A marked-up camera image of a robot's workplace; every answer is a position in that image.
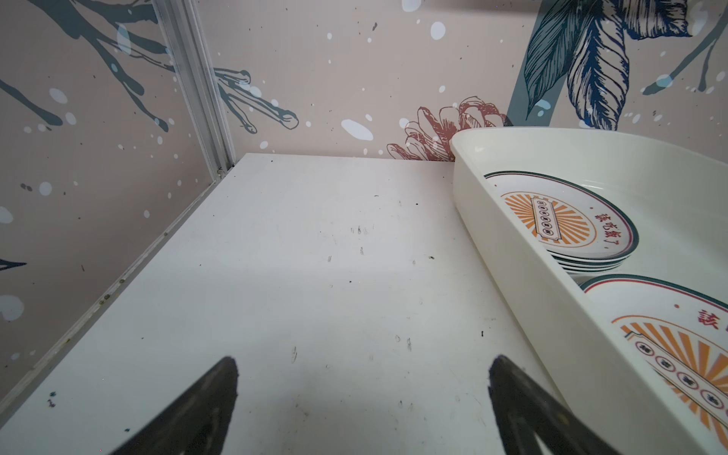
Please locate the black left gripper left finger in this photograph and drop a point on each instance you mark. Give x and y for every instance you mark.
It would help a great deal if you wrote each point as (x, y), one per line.
(197, 422)

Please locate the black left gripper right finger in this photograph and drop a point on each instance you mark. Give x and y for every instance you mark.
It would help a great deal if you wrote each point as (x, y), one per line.
(529, 418)

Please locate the orange sunburst plate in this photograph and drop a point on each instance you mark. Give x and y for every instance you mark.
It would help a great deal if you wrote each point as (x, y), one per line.
(680, 332)
(583, 231)

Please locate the white plastic bin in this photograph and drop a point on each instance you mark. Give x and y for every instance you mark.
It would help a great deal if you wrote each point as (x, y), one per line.
(678, 202)

